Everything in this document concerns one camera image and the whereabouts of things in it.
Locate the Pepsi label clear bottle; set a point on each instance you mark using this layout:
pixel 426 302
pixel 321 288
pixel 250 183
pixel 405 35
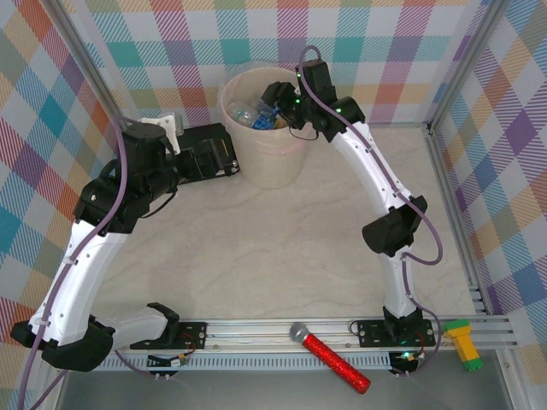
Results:
pixel 262 121

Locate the clear bottle green cap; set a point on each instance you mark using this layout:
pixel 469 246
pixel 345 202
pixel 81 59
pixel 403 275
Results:
pixel 241 113

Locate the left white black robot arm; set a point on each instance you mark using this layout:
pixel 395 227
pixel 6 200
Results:
pixel 81 273

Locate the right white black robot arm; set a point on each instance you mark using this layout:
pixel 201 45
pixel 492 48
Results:
pixel 363 164

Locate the clear plastic bin liner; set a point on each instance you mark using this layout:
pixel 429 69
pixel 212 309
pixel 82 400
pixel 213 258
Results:
pixel 292 147

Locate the beige plastic bin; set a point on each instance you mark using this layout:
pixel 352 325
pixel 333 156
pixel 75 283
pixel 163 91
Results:
pixel 265 166

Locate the black hard case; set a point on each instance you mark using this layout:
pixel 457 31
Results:
pixel 201 130

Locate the small power connector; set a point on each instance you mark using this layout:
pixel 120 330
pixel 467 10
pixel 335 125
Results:
pixel 177 362
pixel 406 356

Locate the red glitter microphone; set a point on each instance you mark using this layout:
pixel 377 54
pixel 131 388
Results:
pixel 333 361

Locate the yellow green toy block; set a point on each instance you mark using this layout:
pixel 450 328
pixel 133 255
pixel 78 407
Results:
pixel 466 346

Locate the aluminium back rail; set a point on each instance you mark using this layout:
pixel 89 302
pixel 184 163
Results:
pixel 397 126

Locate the aluminium frame post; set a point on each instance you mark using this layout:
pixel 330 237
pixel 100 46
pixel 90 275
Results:
pixel 466 64
pixel 89 64

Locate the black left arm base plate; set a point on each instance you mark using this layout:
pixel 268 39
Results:
pixel 192 335

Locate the aluminium front rail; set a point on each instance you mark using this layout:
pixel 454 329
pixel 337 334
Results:
pixel 256 337

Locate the aluminium side rail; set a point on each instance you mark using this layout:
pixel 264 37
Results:
pixel 456 213

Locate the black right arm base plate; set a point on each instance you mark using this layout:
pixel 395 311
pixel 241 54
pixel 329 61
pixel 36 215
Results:
pixel 369 333

